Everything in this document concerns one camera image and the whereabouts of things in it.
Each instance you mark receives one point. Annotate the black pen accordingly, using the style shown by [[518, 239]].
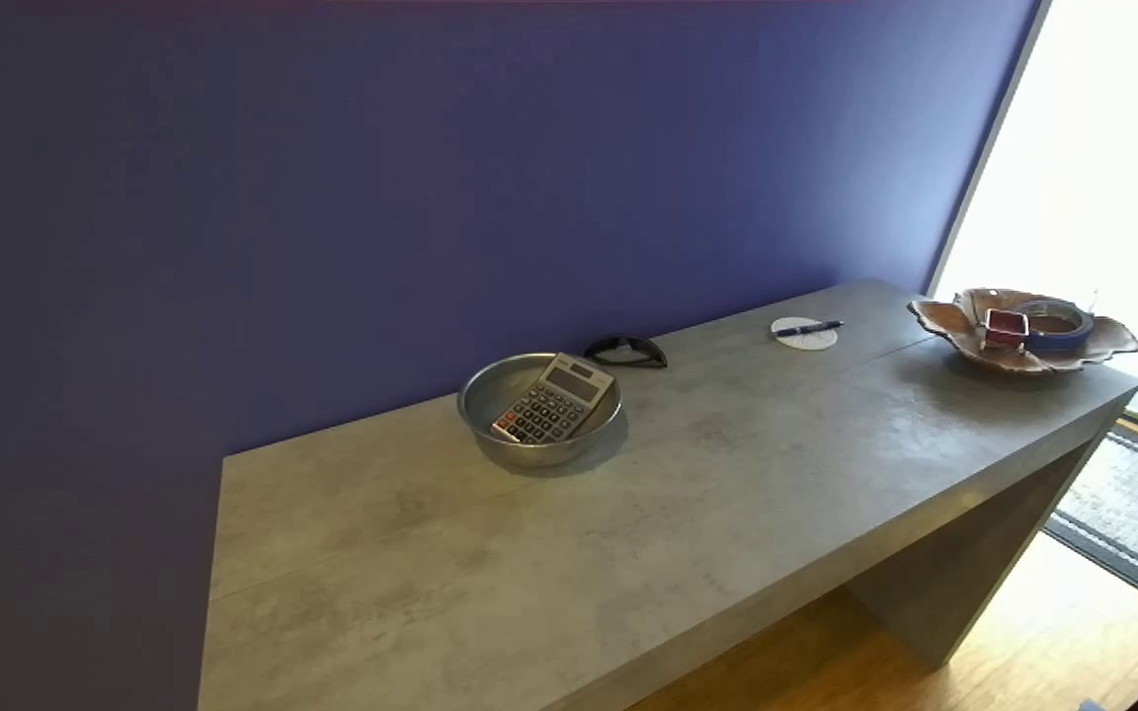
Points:
[[806, 329]]

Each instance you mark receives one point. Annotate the grey pocket calculator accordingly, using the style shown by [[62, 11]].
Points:
[[553, 405]]

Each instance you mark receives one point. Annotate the black eyeglasses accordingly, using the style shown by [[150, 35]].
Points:
[[624, 352]]

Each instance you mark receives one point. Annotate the round metal bowl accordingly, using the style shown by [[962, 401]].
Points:
[[491, 390]]

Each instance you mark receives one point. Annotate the white round coaster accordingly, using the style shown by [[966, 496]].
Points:
[[804, 340]]

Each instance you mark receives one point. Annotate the grey concrete console table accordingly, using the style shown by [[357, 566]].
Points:
[[393, 566]]

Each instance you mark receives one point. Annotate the small red box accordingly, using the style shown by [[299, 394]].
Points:
[[1006, 323]]

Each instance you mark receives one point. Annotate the blue tape roll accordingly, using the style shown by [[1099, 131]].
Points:
[[1058, 329]]

